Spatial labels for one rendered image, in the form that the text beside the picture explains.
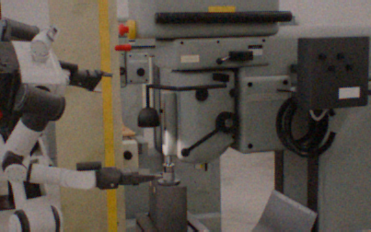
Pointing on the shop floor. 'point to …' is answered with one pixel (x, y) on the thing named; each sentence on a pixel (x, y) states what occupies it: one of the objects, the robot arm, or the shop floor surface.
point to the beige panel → (89, 111)
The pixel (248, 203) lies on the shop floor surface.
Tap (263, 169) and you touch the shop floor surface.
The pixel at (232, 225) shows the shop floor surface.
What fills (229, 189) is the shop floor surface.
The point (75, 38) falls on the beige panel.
